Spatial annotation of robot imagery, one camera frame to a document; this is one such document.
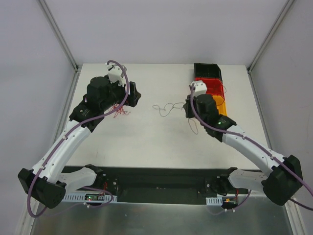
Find red and black wires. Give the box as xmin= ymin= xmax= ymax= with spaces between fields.
xmin=107 ymin=102 xmax=132 ymax=119

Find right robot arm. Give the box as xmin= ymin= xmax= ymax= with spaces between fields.
xmin=183 ymin=94 xmax=303 ymax=206

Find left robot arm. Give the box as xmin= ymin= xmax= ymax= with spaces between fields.
xmin=18 ymin=75 xmax=141 ymax=209

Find yellow storage bin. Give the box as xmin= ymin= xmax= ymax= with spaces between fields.
xmin=213 ymin=95 xmax=227 ymax=116

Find red storage bin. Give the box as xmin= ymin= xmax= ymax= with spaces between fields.
xmin=194 ymin=77 xmax=224 ymax=96

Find black storage bin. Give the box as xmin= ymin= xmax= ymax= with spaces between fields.
xmin=194 ymin=63 xmax=223 ymax=82

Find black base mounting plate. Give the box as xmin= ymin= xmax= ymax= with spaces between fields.
xmin=74 ymin=165 xmax=250 ymax=205

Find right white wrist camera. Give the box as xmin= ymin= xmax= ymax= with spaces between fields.
xmin=189 ymin=80 xmax=207 ymax=97

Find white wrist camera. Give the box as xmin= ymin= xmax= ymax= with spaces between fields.
xmin=106 ymin=63 xmax=126 ymax=87
xmin=189 ymin=80 xmax=207 ymax=97

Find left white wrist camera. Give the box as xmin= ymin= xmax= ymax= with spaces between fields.
xmin=106 ymin=63 xmax=126 ymax=87

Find right aluminium frame post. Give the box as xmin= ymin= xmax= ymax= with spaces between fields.
xmin=247 ymin=0 xmax=296 ymax=74

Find aluminium frame post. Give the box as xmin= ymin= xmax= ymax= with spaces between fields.
xmin=247 ymin=0 xmax=296 ymax=74
xmin=37 ymin=0 xmax=79 ymax=71

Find left aluminium frame post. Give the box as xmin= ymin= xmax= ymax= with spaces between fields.
xmin=37 ymin=0 xmax=79 ymax=71

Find right white cable duct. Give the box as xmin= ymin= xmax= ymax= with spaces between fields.
xmin=205 ymin=197 xmax=223 ymax=206

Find white cable duct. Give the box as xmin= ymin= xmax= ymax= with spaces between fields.
xmin=62 ymin=192 xmax=117 ymax=203
xmin=205 ymin=197 xmax=223 ymax=206

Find left white cable duct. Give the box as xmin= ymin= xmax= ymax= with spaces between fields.
xmin=62 ymin=192 xmax=117 ymax=203

